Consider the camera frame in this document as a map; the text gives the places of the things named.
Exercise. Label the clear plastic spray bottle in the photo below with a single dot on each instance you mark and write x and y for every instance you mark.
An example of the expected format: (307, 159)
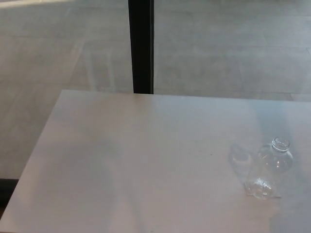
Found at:
(267, 170)

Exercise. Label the black vertical window post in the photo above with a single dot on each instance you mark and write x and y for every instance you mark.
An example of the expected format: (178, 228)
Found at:
(142, 48)

